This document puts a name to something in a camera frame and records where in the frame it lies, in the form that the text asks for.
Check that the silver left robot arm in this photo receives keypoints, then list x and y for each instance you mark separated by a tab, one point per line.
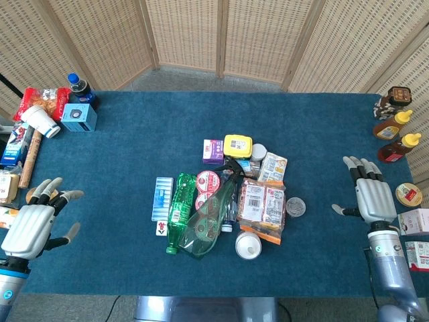
10	285

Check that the round yellow red tin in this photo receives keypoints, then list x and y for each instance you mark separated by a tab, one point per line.
409	195

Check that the orange white package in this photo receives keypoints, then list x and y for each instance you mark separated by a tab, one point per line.
6	216

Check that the dark red honey squeeze bottle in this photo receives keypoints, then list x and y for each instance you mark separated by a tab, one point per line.
397	151

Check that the dark cola bottle blue cap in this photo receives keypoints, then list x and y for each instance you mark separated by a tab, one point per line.
82	90

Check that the blue toothpaste box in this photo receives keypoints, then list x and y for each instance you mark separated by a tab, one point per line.
15	144

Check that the red lidded yoghurt cup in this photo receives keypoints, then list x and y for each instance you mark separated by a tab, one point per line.
202	200
207	181

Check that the round clear lidded container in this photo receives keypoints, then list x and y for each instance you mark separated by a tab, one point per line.
295	207

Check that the light blue flat pack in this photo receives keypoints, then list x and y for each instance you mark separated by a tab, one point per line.
162	199

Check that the woven bamboo folding screen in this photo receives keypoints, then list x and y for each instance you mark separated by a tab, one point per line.
187	33

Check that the purple small box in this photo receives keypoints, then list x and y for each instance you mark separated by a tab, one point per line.
212	151

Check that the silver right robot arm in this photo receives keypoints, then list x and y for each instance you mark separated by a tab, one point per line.
392	268

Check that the cartoon printed snack packet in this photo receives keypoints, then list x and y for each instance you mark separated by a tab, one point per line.
273	166

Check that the white lidded jar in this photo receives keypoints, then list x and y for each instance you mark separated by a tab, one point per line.
248	245

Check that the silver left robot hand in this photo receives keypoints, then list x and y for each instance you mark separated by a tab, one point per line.
28	224

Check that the white pink box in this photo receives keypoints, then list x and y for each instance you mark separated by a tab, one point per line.
415	222

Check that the dark jar brown lid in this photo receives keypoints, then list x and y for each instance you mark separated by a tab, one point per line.
395	97

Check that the light blue speaker box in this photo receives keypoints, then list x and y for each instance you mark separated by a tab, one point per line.
78	117

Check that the amber honey squeeze bottle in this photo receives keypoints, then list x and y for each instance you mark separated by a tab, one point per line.
390	127

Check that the brown wooden rolling pin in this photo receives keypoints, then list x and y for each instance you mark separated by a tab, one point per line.
30	161

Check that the round wooden disc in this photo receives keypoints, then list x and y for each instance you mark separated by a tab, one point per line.
31	194

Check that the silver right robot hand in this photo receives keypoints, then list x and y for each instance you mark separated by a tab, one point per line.
375	199

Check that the white red box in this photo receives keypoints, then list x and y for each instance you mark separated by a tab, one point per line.
419	256

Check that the white mahjong tile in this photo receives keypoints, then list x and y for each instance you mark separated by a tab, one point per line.
161	228

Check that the red snack bag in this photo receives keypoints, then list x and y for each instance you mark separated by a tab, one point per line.
47	99

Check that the white paper cup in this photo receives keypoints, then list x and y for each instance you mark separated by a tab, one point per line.
40	120

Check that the beige wrapped food package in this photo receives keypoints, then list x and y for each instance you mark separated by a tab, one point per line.
7	188

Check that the blue table cloth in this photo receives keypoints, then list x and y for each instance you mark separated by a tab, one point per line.
134	161

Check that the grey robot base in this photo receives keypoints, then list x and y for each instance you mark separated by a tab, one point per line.
204	310

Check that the green transparent spray bottle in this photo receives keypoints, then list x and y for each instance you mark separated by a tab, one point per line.
204	231

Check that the clear water bottle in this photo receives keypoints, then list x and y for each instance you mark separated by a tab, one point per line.
229	218

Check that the transparent bag of snacks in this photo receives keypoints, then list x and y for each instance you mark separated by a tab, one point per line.
261	201

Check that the yellow plastic box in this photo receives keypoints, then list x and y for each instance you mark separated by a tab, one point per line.
238	146

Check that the grey lidded jar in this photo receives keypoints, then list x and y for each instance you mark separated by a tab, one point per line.
258	152

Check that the green plastic bottle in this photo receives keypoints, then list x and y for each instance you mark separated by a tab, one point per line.
179	208

